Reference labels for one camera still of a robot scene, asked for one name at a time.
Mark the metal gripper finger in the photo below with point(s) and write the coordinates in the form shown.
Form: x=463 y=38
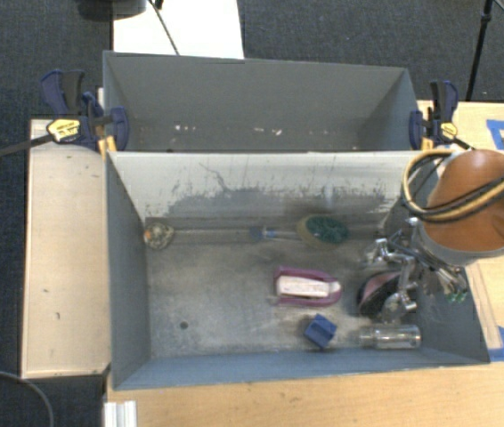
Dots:
x=382 y=252
x=398 y=308

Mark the dark maroon round object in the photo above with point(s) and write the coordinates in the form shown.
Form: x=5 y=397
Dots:
x=374 y=294

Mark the small blue block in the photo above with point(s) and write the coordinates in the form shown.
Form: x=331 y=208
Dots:
x=320 y=330

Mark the purple stapler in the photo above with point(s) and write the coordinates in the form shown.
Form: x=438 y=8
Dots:
x=305 y=288

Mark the grey metal bin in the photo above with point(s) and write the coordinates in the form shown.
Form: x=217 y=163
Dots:
x=216 y=292

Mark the speckled small ball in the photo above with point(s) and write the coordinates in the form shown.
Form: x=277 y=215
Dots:
x=158 y=236

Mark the pale wood flat board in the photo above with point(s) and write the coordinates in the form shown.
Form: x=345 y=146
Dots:
x=67 y=256

